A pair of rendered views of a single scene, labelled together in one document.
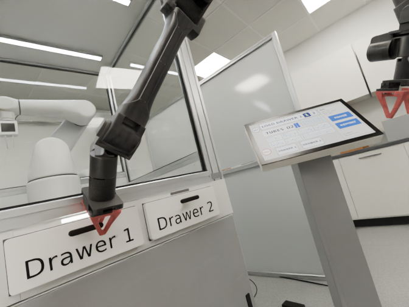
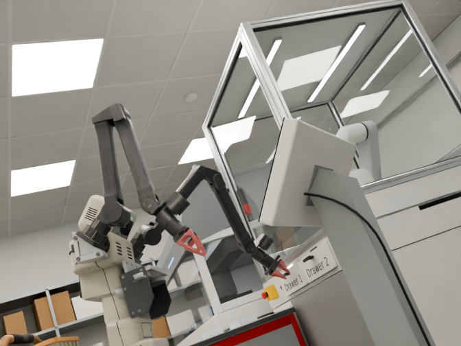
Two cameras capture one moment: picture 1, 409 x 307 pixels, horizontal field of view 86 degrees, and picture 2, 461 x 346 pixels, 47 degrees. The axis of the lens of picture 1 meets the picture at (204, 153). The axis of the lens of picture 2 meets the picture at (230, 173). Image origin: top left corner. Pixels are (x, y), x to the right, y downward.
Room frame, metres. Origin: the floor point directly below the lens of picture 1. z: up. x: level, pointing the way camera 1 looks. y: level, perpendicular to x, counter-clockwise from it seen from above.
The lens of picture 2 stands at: (1.46, -2.15, 0.64)
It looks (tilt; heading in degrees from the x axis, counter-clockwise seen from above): 18 degrees up; 112
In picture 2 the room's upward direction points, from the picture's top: 21 degrees counter-clockwise
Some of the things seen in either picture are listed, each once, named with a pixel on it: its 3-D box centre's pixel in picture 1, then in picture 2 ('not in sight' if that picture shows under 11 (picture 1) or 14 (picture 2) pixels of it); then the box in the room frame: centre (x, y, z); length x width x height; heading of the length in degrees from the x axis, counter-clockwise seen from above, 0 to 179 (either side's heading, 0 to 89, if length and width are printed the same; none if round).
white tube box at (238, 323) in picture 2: not in sight; (243, 322); (0.21, 0.36, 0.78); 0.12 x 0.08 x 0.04; 67
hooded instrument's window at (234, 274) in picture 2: not in sight; (247, 282); (-0.36, 1.83, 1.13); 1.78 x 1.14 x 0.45; 133
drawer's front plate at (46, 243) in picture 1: (84, 242); (293, 279); (0.56, 0.34, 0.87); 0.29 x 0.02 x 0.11; 133
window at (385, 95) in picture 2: not in sight; (368, 90); (1.28, 0.28, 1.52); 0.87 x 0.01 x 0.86; 43
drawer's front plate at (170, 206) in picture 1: (185, 209); (317, 263); (0.77, 0.11, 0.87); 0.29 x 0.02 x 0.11; 133
